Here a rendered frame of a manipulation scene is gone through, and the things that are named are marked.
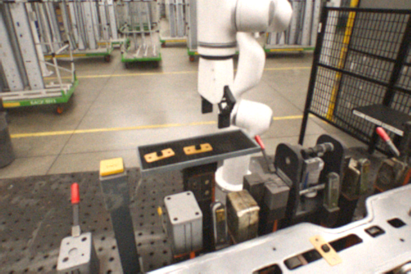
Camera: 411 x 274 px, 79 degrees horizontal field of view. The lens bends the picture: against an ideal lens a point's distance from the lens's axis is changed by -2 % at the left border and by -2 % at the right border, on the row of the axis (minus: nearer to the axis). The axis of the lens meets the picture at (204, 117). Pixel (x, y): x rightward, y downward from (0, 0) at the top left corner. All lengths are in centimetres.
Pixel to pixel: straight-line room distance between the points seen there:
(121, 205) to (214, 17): 58
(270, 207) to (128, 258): 51
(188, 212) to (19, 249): 83
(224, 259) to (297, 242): 20
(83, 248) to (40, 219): 72
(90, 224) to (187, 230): 69
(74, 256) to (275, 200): 54
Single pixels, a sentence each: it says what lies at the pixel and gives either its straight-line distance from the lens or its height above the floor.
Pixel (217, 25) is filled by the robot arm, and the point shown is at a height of 154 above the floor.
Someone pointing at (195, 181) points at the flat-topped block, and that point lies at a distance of 82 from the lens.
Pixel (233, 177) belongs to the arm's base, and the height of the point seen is 83.
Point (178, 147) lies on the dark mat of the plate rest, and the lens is 81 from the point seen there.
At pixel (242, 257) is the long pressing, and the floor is 100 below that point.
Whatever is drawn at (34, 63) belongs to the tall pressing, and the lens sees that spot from 468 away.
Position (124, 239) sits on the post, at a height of 89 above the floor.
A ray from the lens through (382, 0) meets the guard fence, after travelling 336.
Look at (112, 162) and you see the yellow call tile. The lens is 78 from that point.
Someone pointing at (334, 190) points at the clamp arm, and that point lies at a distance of 90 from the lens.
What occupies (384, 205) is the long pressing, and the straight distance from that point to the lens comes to 101.
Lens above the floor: 158
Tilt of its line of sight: 25 degrees down
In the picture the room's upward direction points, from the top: straight up
